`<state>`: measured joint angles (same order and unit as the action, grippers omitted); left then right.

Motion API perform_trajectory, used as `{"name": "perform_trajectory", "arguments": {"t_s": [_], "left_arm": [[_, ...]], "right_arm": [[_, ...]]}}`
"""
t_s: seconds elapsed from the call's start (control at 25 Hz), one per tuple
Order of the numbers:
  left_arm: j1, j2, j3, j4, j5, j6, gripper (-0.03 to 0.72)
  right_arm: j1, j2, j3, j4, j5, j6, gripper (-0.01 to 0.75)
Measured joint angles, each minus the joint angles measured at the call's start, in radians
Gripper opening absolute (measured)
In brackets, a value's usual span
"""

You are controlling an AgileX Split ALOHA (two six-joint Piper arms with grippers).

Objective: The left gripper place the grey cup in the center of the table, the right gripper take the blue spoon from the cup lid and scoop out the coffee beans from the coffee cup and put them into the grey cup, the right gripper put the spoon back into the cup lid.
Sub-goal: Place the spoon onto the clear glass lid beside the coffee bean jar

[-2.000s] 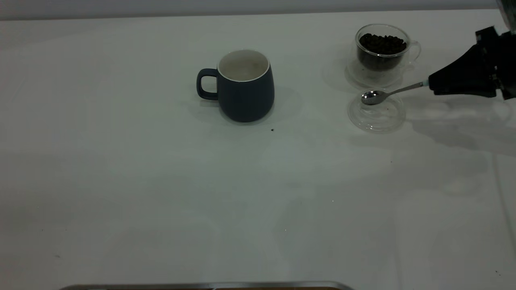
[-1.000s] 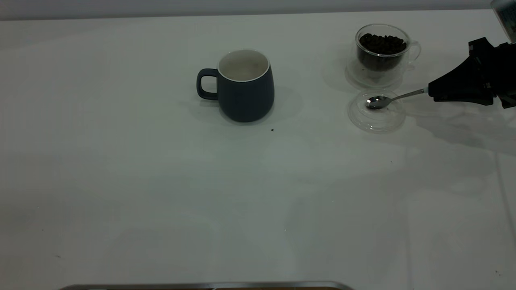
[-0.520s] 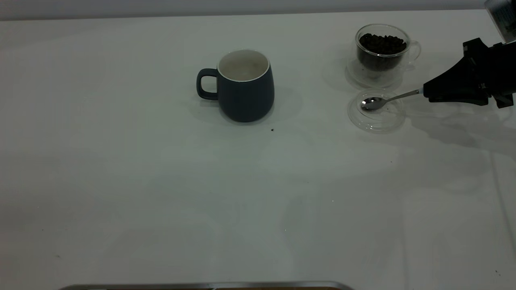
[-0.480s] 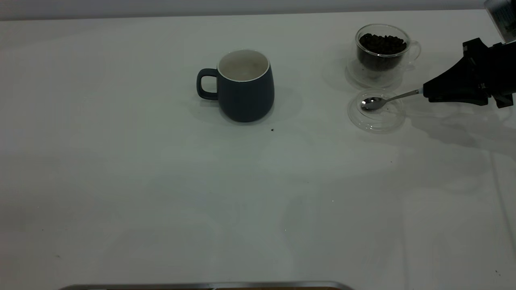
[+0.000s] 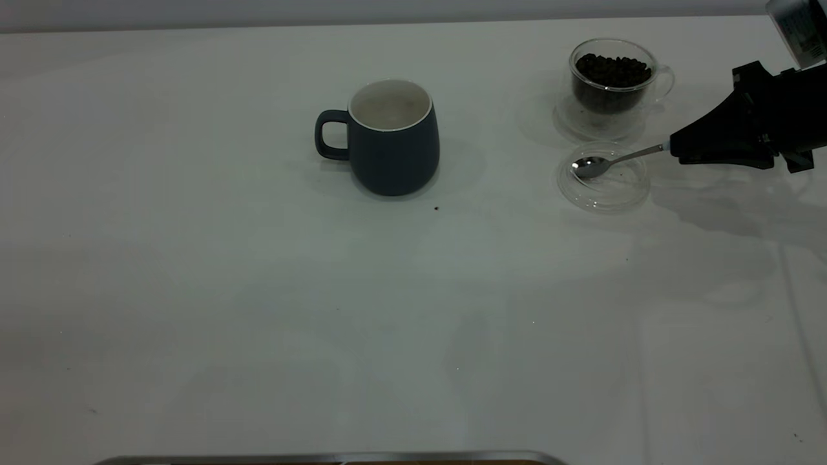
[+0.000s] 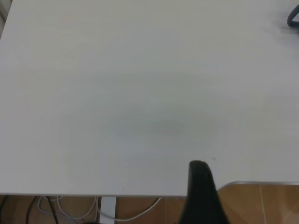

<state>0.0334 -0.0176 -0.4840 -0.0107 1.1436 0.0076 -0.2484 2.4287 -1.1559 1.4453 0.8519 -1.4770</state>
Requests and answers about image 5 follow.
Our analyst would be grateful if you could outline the clear glass saucer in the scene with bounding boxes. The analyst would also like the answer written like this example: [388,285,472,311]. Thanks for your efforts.
[553,90,649,142]

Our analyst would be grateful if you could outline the coffee beans in glass cup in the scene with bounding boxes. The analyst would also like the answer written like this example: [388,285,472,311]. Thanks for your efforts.
[574,53,653,114]

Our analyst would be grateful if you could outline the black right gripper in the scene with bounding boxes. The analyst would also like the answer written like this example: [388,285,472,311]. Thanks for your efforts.
[670,61,827,174]

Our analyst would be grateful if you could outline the metal spoon with pale handle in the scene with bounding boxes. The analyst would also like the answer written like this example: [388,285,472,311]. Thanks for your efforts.
[571,142,673,180]

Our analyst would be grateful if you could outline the dark blue-grey ceramic mug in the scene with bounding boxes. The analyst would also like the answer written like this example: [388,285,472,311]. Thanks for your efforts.
[315,79,441,198]

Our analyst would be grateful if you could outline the clear glass cup with handle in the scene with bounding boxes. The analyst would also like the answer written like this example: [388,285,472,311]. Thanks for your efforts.
[568,37,676,118]

